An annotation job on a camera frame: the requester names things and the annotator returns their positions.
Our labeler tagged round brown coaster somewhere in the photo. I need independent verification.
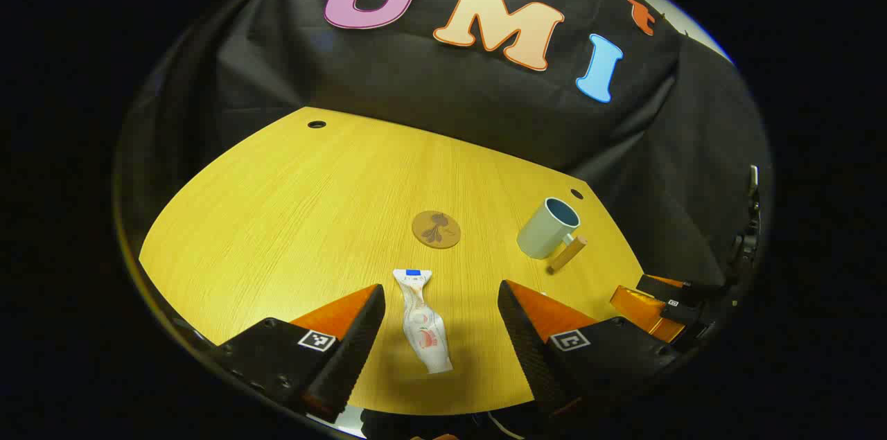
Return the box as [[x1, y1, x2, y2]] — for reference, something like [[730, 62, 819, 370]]
[[412, 210, 462, 249]]

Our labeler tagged black backdrop cloth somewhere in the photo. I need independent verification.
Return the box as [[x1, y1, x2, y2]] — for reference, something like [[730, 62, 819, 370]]
[[114, 0, 773, 288]]

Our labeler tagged white toothpaste tube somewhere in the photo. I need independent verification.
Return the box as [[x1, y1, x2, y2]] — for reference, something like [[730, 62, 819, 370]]
[[392, 268, 454, 376]]

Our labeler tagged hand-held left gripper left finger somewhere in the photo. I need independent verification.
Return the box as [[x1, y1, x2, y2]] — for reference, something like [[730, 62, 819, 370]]
[[208, 283, 387, 425]]

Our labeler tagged yellow wooden desktop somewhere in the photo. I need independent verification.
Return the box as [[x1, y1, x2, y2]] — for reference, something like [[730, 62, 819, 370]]
[[139, 106, 649, 416]]

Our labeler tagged pale green cup wooden handle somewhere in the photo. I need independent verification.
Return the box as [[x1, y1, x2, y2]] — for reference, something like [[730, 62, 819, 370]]
[[516, 197, 588, 273]]

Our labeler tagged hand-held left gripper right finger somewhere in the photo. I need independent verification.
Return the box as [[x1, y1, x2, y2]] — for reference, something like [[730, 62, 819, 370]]
[[497, 279, 683, 420]]

